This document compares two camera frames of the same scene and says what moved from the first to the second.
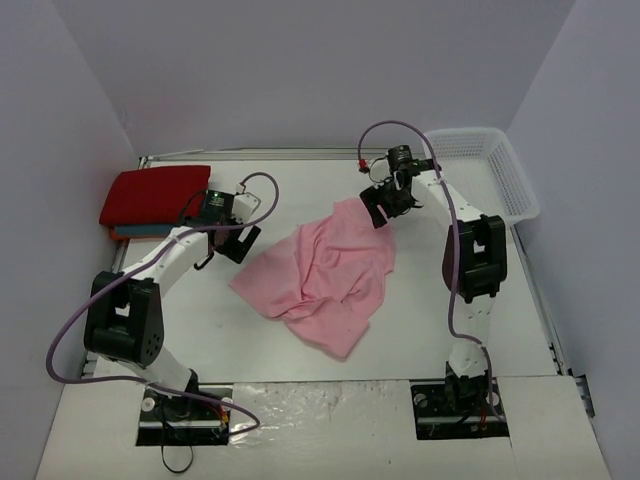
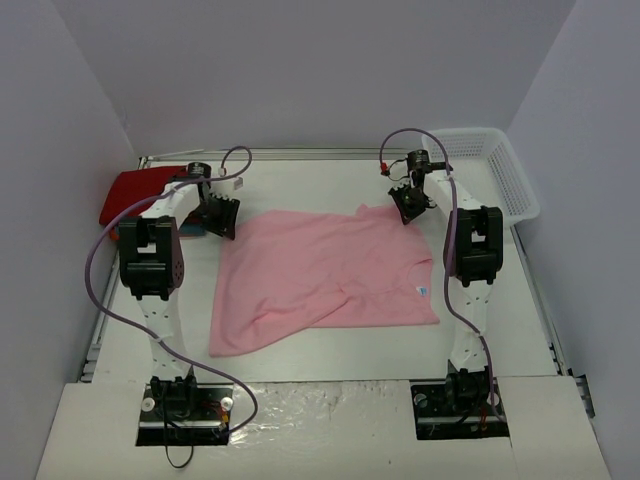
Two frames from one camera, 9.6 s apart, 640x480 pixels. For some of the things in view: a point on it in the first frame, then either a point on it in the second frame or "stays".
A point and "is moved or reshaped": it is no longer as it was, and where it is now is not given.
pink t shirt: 322,277 is moved or reshaped
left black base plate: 190,419 stays
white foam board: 340,430 stays
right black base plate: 458,407 stays
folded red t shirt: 152,196 stays
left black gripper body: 239,245 to 220,211
